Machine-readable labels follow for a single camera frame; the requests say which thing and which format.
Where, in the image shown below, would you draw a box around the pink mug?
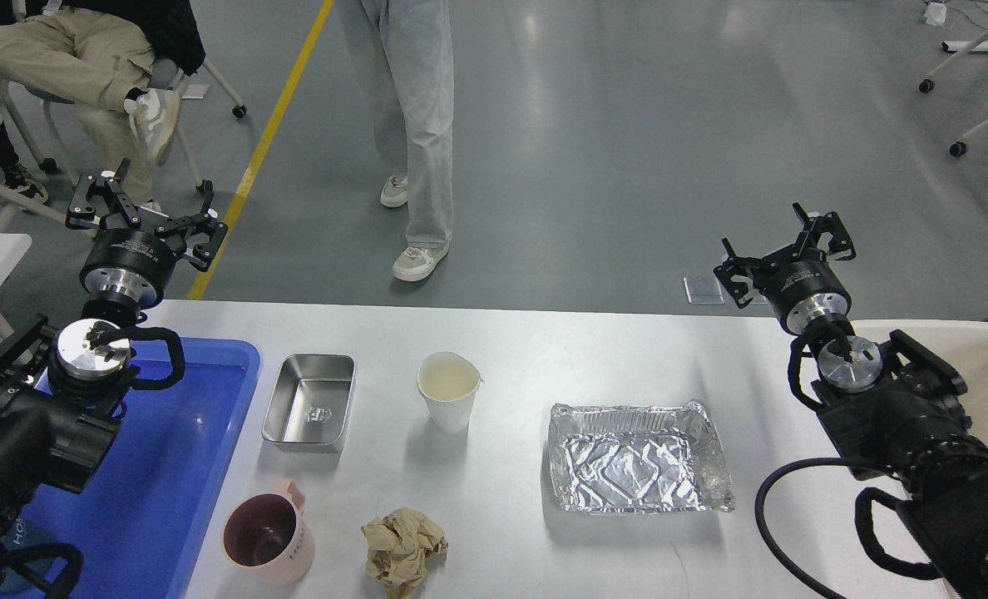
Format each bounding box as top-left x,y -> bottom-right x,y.
221,478 -> 315,587

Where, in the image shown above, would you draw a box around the stainless steel rectangular container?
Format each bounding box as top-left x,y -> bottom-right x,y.
262,354 -> 356,454

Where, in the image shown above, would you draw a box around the aluminium foil tray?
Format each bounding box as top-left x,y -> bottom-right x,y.
547,399 -> 736,515

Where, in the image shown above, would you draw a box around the white plastic bin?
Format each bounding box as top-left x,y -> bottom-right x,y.
854,319 -> 988,446

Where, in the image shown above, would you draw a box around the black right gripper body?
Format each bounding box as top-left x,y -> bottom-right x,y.
760,260 -> 852,336

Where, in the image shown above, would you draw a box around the white paper cup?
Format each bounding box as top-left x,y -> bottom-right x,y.
417,350 -> 483,433

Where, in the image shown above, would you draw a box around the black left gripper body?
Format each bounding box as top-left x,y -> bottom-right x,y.
80,228 -> 177,309

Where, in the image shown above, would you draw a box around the crumpled brown paper ball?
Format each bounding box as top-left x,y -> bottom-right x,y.
361,507 -> 449,598

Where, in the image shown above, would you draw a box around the floor plate left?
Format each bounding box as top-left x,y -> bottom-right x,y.
683,275 -> 726,306

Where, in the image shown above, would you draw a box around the seated person khaki trousers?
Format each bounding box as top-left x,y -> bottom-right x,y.
0,0 -> 207,215

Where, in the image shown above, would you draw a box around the blue plastic tray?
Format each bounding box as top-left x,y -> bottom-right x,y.
4,338 -> 259,598

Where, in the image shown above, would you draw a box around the white wheeled chair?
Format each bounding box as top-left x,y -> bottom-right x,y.
0,58 -> 248,242

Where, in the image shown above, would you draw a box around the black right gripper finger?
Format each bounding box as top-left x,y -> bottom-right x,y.
792,202 -> 857,263
714,236 -> 782,310

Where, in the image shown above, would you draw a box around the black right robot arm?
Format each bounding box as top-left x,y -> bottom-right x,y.
714,204 -> 988,598

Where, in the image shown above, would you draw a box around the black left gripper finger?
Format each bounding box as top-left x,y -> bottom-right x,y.
65,159 -> 141,230
155,185 -> 230,273

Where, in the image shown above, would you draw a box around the standing person grey jeans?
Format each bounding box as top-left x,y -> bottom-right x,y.
337,1 -> 455,283

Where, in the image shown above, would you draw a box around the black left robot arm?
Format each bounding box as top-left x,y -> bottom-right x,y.
0,161 -> 229,598

